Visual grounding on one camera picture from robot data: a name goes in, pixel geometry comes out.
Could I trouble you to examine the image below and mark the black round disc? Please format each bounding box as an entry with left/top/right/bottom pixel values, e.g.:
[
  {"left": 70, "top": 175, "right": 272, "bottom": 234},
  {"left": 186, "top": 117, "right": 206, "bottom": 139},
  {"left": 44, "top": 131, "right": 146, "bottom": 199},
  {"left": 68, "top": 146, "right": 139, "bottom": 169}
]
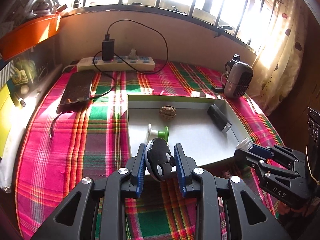
[{"left": 145, "top": 138, "right": 175, "bottom": 182}]

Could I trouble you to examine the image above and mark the brown walnut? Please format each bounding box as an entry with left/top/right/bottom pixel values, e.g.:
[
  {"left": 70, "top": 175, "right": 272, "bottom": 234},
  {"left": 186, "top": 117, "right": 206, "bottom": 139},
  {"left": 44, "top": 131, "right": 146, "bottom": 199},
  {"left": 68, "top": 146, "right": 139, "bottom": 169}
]
[{"left": 159, "top": 105, "right": 177, "bottom": 121}]

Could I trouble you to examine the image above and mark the green white spool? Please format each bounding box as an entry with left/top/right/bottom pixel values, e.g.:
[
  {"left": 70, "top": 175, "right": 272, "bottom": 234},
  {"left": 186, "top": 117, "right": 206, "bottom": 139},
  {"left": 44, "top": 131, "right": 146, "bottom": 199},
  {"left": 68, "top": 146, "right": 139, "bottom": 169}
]
[{"left": 145, "top": 124, "right": 169, "bottom": 145}]

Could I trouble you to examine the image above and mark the green white cardboard box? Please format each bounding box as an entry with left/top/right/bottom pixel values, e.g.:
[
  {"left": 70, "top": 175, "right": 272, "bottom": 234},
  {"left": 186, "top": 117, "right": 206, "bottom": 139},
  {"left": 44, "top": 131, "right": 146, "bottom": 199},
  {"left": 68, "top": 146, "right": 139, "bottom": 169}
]
[{"left": 126, "top": 94, "right": 249, "bottom": 166}]

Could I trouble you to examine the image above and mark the black silver lighter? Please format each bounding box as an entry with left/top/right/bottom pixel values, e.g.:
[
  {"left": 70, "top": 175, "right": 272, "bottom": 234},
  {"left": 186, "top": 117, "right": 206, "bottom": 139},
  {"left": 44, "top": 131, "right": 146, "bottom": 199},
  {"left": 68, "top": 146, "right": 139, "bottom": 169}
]
[{"left": 207, "top": 104, "right": 232, "bottom": 133}]

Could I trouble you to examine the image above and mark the plaid pink green cloth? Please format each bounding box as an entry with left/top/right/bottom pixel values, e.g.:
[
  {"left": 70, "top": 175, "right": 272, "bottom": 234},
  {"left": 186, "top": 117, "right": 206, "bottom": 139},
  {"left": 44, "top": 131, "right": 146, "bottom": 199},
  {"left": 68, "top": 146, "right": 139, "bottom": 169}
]
[{"left": 15, "top": 60, "right": 286, "bottom": 240}]

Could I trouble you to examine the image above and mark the floral curtain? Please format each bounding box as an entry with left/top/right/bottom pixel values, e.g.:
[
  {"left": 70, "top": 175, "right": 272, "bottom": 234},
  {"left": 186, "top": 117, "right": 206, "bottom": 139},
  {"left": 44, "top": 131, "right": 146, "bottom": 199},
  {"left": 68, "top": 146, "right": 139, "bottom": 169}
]
[{"left": 247, "top": 0, "right": 309, "bottom": 115}]

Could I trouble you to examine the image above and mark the black smartphone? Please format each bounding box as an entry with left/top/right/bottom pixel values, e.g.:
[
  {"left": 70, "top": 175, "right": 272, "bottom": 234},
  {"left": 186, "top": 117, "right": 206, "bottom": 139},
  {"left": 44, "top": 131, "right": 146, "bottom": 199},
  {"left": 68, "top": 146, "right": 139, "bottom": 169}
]
[{"left": 56, "top": 70, "right": 95, "bottom": 114}]

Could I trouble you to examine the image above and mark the white power strip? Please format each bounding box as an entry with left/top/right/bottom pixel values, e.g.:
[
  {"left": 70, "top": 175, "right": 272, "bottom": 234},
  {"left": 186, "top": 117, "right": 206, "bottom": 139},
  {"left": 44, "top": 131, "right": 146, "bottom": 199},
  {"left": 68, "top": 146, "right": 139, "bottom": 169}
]
[{"left": 76, "top": 56, "right": 155, "bottom": 72}]

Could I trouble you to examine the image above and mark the black charger adapter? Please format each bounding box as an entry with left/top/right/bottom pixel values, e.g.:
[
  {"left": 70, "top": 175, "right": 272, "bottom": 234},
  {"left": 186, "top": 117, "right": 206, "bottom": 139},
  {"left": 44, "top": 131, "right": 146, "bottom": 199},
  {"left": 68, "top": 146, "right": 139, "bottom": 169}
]
[{"left": 102, "top": 39, "right": 114, "bottom": 61}]

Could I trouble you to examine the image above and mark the yellow box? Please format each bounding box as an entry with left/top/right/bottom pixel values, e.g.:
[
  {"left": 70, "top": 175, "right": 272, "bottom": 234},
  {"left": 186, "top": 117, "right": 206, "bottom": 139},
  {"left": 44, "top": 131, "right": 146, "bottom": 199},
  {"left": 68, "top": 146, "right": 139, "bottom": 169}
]
[{"left": 0, "top": 85, "right": 15, "bottom": 158}]

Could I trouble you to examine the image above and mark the orange shelf box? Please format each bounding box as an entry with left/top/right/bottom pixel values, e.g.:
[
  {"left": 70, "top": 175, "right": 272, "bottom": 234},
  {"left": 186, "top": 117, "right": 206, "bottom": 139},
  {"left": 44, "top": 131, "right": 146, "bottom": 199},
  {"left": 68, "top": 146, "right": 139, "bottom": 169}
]
[{"left": 1, "top": 13, "right": 61, "bottom": 61}]

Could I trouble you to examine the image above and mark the black charging cable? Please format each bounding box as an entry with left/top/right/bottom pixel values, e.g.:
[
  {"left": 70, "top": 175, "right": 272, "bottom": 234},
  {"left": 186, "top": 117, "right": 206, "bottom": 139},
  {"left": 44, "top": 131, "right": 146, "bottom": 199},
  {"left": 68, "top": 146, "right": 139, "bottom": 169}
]
[{"left": 89, "top": 19, "right": 169, "bottom": 103}]

